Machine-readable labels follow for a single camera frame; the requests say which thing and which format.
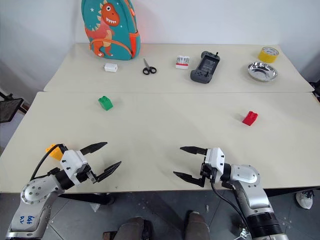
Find black object at table edge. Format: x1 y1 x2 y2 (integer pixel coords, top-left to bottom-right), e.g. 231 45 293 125
308 79 320 104

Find green toy brick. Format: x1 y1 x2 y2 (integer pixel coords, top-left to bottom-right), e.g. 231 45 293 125
97 95 114 111

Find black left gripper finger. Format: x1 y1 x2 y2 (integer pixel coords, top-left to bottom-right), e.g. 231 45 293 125
79 141 109 156
90 160 123 183

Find yellow tape roll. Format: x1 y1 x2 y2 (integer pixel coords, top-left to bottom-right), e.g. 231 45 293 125
257 45 280 64

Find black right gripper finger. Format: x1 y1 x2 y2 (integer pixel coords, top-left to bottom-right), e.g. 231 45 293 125
179 146 208 156
172 171 207 189

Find black handled scissors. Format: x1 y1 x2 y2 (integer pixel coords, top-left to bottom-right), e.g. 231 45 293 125
142 57 158 76

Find shiny steel bowl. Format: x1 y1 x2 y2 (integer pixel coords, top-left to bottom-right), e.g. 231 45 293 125
247 61 279 83

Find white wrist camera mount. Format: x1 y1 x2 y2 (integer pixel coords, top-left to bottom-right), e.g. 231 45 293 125
60 149 89 187
204 147 226 176

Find black table frame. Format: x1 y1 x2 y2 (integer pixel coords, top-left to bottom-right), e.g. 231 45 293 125
58 191 116 206

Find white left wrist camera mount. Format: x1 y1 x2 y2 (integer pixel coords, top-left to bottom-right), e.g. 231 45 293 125
60 149 89 187

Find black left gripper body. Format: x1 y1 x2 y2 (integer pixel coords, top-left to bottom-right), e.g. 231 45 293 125
75 165 96 185

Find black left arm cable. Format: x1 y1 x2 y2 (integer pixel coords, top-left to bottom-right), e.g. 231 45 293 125
29 143 68 181

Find teal dinosaur backpack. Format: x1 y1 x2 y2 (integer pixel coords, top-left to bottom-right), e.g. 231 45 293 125
80 0 142 61

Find yellow toy brick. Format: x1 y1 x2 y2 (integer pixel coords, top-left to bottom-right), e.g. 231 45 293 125
45 143 63 161

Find black metal rack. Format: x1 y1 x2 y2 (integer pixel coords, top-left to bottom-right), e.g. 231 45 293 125
0 86 25 124

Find white sneaker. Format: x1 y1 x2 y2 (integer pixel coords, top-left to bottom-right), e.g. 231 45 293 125
295 189 315 210

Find red toy brick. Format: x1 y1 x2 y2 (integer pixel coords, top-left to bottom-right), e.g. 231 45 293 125
241 110 259 127

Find dark rounded shape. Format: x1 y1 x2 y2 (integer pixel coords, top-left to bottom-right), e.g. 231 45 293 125
116 216 154 240
185 210 211 240

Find white and red small box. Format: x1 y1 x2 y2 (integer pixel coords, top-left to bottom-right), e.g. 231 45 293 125
174 55 190 71

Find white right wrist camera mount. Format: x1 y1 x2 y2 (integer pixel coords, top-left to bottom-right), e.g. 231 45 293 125
204 147 226 176

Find grey handheld game controller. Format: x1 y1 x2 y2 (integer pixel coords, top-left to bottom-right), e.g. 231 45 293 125
190 50 221 85

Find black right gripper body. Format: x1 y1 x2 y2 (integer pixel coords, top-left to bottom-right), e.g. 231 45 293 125
199 149 219 185

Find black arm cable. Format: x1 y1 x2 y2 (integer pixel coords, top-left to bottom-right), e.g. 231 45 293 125
210 181 251 233
29 143 68 181

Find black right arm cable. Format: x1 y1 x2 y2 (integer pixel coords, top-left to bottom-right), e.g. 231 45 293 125
210 181 251 233

